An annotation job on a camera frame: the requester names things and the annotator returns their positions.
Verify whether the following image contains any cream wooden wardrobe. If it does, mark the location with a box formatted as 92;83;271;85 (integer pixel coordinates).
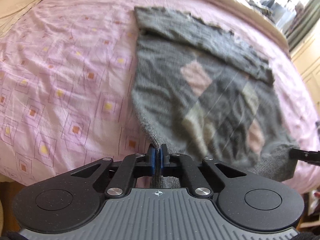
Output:
292;29;319;114

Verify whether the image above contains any pink patterned bed sheet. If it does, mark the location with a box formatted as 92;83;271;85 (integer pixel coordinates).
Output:
1;0;319;193

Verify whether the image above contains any green striped curtain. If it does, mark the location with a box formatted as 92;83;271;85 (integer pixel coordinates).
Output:
285;0;319;51

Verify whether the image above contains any grey argyle knit sweater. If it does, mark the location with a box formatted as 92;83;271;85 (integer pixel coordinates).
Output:
131;7;298;182

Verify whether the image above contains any dark clothes pile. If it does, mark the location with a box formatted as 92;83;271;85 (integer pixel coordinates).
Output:
248;0;275;23

